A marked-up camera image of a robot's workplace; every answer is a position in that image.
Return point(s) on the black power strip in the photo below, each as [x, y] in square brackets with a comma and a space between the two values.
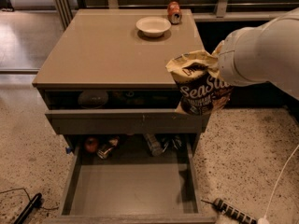
[232, 212]

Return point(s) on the grey drawer cabinet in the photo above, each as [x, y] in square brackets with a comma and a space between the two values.
[103, 50]

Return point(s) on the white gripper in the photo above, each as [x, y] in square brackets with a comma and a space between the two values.
[226, 62]

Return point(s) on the brown sea salt chip bag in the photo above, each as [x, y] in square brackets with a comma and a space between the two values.
[197, 76]

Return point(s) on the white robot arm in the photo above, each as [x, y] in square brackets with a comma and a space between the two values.
[267, 53]

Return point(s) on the white bowl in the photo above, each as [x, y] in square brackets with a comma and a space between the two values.
[153, 26]

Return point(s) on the red apple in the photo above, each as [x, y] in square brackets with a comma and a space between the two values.
[91, 144]

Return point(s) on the orange soda can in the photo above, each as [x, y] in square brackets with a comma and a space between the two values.
[174, 12]

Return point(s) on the crushed snack wrapper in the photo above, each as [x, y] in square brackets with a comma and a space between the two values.
[107, 147]

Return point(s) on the clear plastic bottle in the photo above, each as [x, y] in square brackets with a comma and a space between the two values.
[154, 145]

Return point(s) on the dark crumpled foil bag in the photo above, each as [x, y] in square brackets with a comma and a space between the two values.
[172, 141]

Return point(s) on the black handle tool on floor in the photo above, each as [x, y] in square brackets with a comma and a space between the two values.
[35, 202]

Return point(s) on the grey round object in drawer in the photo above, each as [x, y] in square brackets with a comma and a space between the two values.
[93, 99]

